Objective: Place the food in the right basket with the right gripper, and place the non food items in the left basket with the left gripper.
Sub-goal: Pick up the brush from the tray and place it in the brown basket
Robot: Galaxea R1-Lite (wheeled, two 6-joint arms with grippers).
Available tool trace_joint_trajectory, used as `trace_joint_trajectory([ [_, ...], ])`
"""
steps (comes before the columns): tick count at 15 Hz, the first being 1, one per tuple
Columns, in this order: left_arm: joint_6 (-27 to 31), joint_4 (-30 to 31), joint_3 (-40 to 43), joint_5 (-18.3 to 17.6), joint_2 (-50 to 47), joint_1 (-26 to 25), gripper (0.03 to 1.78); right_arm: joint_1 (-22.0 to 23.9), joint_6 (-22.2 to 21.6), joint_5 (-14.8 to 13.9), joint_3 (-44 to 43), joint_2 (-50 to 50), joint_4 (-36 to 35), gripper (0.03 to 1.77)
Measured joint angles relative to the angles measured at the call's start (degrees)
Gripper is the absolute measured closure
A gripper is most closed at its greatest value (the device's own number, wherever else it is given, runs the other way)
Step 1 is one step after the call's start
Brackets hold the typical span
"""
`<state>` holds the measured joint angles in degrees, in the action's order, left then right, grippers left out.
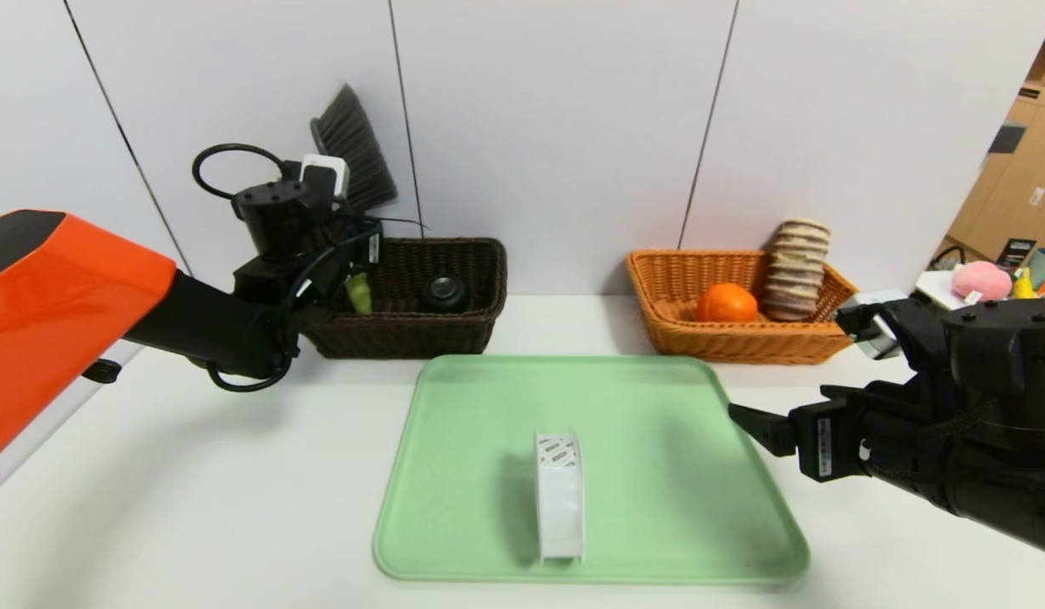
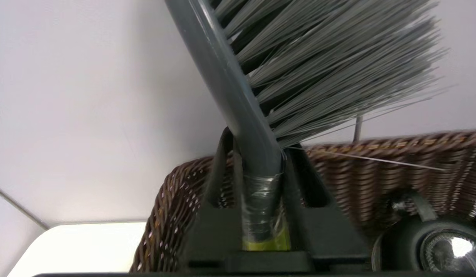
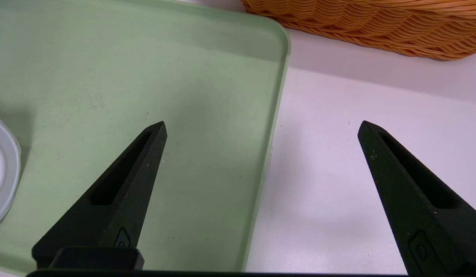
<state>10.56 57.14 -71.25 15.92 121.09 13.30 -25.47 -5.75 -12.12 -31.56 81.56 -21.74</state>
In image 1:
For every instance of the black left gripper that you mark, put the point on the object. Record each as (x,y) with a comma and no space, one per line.
(371,249)

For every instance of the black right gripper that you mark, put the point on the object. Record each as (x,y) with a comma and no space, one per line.
(823,443)

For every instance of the glass cup with black holder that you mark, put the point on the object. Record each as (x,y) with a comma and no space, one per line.
(444,293)

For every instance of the orange fruit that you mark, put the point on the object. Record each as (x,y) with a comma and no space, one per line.
(725,303)

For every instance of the brown striped bread roll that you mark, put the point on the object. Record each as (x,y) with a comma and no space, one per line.
(795,271)

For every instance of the white round plastic container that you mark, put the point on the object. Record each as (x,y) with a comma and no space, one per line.
(560,507)

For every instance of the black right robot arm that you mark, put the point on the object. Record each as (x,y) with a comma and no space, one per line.
(996,423)

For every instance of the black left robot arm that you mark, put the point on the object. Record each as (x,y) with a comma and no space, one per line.
(66,304)

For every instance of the orange wicker basket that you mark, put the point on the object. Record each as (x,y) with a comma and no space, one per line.
(725,342)

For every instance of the dark brown wicker basket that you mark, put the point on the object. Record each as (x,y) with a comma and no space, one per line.
(455,334)

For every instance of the light green plastic tray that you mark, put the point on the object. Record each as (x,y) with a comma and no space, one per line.
(658,474)

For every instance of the white side table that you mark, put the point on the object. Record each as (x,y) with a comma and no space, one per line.
(937,288)

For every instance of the pink plush toy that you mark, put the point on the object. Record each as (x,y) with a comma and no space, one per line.
(982,279)

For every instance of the yellow banana toy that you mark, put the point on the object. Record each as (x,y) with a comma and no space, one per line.
(1024,283)

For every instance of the small black box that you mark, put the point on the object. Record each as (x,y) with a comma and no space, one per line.
(1014,252)

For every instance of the wooden cabinet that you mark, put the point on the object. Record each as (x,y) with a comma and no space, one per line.
(1021,169)

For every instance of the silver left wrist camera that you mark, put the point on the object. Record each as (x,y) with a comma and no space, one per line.
(326,173)

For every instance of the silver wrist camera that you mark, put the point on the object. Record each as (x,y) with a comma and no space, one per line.
(873,326)
(326,173)

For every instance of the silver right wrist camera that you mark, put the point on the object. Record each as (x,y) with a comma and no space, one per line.
(873,326)

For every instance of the dark grey wall box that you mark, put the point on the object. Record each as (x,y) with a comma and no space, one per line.
(1005,139)

